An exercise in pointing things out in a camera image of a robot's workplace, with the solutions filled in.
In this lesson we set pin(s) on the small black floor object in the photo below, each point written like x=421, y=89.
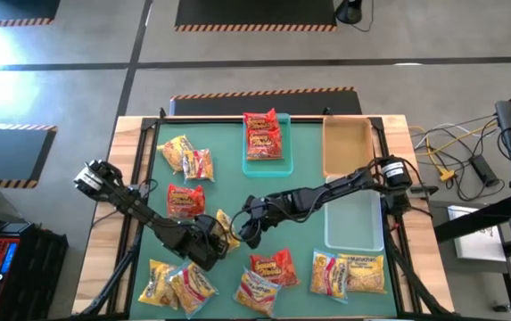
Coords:
x=500, y=307

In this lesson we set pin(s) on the yellow Maruchan noodle packet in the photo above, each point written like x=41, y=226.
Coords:
x=172, y=149
x=154, y=285
x=366, y=274
x=235, y=241

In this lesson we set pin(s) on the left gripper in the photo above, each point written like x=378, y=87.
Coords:
x=201, y=243

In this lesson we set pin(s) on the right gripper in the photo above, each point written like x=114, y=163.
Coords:
x=264, y=209

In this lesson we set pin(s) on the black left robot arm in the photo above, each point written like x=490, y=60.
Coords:
x=139, y=207

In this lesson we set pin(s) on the green table mat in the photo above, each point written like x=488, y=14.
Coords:
x=228, y=134

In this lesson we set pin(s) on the wooden table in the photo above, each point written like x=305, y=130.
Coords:
x=123, y=142

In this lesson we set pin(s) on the clear plastic bin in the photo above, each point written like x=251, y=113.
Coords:
x=355, y=223

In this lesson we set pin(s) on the black side desk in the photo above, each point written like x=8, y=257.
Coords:
x=505, y=111

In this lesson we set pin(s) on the black hazard-striped floor mat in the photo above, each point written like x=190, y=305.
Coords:
x=255, y=13
x=5, y=153
x=264, y=104
x=10, y=9

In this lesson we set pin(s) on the red Saucy Noods packet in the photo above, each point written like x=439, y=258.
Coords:
x=260, y=121
x=264, y=145
x=277, y=267
x=186, y=201

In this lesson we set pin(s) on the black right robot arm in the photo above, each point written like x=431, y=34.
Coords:
x=326, y=192

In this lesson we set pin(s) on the black power brick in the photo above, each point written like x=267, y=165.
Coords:
x=484, y=170

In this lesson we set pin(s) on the black stand base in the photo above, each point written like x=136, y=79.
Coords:
x=348, y=11

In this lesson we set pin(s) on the black plastic crate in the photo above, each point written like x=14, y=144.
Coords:
x=41, y=267

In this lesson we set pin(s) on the teal plastic bin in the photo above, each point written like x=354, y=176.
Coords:
x=268, y=169

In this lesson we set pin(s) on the white box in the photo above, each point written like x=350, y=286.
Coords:
x=478, y=245

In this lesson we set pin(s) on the large yellow snack bag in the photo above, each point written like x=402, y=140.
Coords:
x=257, y=294

